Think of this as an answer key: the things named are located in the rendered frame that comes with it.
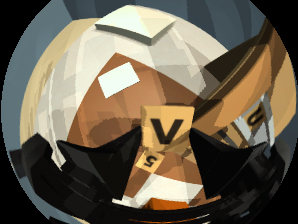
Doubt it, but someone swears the white flat card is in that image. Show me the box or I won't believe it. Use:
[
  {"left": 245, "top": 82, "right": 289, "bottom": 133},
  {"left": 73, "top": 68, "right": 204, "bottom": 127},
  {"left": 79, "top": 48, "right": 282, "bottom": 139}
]
[{"left": 98, "top": 61, "right": 140, "bottom": 97}]

